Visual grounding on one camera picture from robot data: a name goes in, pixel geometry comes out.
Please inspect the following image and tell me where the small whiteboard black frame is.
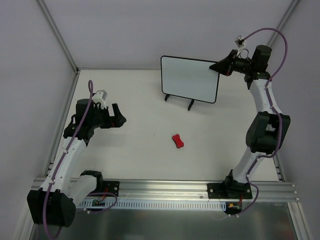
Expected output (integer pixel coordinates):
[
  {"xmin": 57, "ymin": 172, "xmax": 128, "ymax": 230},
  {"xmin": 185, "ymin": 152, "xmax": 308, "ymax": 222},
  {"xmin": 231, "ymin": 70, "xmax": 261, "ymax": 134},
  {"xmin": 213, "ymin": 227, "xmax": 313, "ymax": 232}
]
[{"xmin": 160, "ymin": 55, "xmax": 220, "ymax": 104}]

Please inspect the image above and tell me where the red whiteboard eraser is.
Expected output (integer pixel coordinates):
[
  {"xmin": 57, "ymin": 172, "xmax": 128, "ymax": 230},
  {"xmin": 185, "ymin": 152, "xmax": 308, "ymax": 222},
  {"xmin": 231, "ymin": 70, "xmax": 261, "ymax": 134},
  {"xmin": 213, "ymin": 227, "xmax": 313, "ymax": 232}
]
[{"xmin": 172, "ymin": 134, "xmax": 185, "ymax": 149}]

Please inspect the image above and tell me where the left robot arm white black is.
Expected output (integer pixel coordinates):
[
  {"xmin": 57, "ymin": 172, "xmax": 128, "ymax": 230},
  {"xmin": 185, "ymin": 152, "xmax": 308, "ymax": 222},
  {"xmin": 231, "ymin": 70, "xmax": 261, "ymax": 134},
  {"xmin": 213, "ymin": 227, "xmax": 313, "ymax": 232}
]
[{"xmin": 27, "ymin": 98, "xmax": 127, "ymax": 228}]

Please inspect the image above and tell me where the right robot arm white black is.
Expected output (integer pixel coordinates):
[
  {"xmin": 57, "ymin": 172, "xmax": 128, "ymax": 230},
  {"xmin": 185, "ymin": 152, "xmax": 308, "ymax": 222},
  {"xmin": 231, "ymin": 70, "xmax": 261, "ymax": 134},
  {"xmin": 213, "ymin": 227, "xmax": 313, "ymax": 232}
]
[{"xmin": 207, "ymin": 45, "xmax": 291, "ymax": 199}]

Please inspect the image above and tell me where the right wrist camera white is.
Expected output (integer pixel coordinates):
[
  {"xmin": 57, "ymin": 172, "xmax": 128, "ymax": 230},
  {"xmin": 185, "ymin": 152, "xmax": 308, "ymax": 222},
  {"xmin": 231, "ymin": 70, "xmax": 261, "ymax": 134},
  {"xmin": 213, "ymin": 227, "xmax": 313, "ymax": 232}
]
[{"xmin": 234, "ymin": 35, "xmax": 246, "ymax": 55}]

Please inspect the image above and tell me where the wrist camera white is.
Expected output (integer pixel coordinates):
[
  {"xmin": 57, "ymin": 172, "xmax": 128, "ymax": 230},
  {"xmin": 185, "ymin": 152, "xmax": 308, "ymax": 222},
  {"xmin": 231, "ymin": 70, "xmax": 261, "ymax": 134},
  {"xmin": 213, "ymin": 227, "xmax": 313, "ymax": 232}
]
[
  {"xmin": 92, "ymin": 90, "xmax": 108, "ymax": 109},
  {"xmin": 234, "ymin": 35, "xmax": 246, "ymax": 55}
]

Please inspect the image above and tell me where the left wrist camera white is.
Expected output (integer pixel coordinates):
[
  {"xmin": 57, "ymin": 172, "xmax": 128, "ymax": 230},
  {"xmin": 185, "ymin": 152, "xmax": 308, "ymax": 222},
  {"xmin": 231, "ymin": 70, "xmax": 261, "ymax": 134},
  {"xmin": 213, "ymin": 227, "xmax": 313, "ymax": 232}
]
[{"xmin": 92, "ymin": 90, "xmax": 108, "ymax": 109}]

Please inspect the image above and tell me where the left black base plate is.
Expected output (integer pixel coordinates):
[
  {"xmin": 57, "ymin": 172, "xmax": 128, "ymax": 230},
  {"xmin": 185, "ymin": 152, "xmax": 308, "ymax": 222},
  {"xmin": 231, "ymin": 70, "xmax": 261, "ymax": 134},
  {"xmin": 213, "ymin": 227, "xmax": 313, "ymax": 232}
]
[{"xmin": 102, "ymin": 180, "xmax": 120, "ymax": 197}]

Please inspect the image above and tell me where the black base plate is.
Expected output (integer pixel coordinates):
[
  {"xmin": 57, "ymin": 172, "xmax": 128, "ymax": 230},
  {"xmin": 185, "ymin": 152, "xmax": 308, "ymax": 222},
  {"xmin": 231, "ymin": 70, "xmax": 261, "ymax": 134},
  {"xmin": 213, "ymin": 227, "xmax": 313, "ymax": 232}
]
[
  {"xmin": 102, "ymin": 180, "xmax": 120, "ymax": 197},
  {"xmin": 207, "ymin": 182, "xmax": 253, "ymax": 200}
]

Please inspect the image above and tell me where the right aluminium frame post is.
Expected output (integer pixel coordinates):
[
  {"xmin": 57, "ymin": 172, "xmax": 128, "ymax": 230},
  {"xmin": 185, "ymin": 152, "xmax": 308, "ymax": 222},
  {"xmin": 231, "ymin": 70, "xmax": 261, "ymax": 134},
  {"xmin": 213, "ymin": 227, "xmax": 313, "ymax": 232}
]
[{"xmin": 267, "ymin": 0, "xmax": 301, "ymax": 48}]

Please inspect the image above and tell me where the aluminium frame post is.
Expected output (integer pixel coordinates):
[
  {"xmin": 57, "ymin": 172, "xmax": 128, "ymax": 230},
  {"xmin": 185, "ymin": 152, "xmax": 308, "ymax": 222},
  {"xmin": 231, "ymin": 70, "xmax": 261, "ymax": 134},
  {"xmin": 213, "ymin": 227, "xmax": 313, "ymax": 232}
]
[
  {"xmin": 35, "ymin": 0, "xmax": 79, "ymax": 74},
  {"xmin": 267, "ymin": 0, "xmax": 301, "ymax": 48}
]

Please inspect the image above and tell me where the white slotted cable duct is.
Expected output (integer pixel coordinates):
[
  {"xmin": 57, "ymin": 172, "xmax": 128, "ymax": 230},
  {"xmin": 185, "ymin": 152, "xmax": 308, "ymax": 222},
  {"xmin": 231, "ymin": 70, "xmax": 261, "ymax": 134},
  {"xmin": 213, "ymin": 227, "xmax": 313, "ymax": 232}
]
[{"xmin": 76, "ymin": 198, "xmax": 227, "ymax": 212}]

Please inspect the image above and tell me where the left aluminium frame post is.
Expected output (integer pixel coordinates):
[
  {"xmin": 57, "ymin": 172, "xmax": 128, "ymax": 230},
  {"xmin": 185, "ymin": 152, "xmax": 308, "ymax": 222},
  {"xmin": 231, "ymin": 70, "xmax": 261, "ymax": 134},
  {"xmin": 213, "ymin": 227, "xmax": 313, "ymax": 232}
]
[{"xmin": 35, "ymin": 0, "xmax": 79, "ymax": 74}]

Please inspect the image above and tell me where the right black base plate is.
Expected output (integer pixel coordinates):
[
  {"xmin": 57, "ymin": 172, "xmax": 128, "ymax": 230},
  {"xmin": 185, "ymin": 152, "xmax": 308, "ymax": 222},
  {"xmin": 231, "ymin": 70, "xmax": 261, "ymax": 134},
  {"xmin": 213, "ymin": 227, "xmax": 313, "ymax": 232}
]
[{"xmin": 207, "ymin": 182, "xmax": 253, "ymax": 200}]

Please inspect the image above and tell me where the aluminium mounting rail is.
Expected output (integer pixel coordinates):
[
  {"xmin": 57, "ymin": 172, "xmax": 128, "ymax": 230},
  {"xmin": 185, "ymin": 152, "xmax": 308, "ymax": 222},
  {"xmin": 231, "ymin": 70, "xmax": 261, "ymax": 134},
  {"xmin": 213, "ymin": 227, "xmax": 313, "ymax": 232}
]
[{"xmin": 28, "ymin": 176, "xmax": 300, "ymax": 202}]

